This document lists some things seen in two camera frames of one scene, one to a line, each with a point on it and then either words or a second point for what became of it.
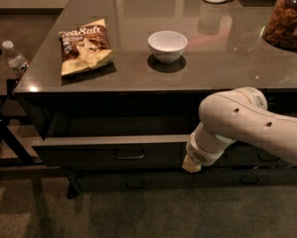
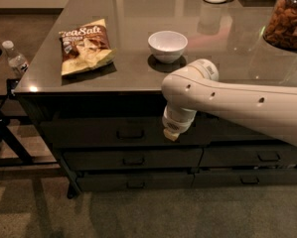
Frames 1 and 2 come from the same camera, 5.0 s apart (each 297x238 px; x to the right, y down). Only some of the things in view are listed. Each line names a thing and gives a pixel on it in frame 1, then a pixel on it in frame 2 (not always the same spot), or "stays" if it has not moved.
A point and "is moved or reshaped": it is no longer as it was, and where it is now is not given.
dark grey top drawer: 113,140 is moved or reshaped
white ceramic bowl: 167,47 stays
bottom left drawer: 134,181 stays
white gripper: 197,155 to 174,126
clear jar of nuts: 286,26 stays
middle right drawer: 239,155 stays
